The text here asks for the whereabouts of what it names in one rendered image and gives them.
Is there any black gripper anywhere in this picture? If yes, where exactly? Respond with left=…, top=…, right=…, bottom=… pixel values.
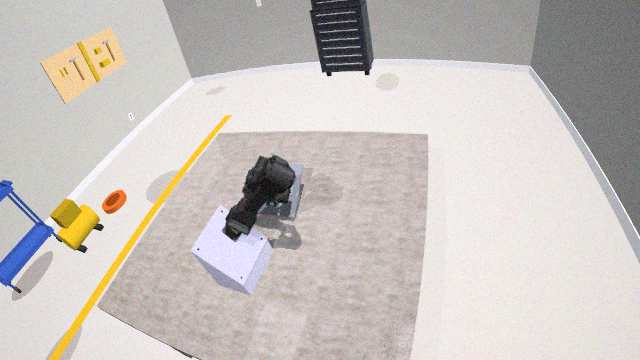
left=243, top=188, right=290, bottom=204

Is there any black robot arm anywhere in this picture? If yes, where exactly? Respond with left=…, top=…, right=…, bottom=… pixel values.
left=221, top=155, right=296, bottom=242

